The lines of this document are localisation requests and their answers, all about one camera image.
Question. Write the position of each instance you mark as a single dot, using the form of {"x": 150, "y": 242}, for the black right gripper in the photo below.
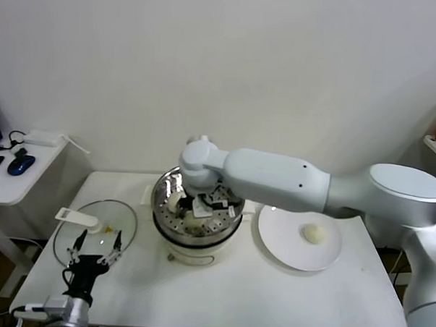
{"x": 183, "y": 204}

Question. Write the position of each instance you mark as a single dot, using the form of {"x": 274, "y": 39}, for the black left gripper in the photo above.
{"x": 84, "y": 275}

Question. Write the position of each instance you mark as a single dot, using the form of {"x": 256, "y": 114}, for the white steamed baozi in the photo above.
{"x": 193, "y": 221}
{"x": 173, "y": 204}
{"x": 312, "y": 233}

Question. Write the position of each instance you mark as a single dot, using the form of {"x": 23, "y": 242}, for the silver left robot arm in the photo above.
{"x": 77, "y": 315}

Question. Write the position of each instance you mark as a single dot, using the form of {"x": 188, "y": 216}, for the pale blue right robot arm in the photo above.
{"x": 275, "y": 180}

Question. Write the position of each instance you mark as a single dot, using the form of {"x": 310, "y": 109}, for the stainless steel steamer basket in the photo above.
{"x": 172, "y": 225}

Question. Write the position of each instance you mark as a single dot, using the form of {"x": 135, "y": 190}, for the white electric cooker pot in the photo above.
{"x": 196, "y": 255}

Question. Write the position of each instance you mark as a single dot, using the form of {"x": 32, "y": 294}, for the white thin stick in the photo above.
{"x": 76, "y": 144}

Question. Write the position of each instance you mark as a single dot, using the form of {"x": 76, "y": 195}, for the white side table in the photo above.
{"x": 7, "y": 187}

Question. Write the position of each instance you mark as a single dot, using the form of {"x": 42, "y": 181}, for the blue computer mouse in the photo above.
{"x": 20, "y": 165}

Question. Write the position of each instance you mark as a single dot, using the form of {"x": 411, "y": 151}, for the white round plate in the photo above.
{"x": 290, "y": 246}

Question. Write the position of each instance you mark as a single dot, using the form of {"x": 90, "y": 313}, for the small black adapter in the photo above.
{"x": 21, "y": 152}

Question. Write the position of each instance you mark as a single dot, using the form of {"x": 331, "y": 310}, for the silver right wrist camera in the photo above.
{"x": 216, "y": 201}

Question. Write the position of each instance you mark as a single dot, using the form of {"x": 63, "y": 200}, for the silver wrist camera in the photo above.
{"x": 216, "y": 201}
{"x": 56, "y": 304}

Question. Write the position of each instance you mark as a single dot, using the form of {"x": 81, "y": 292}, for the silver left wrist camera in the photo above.
{"x": 56, "y": 304}

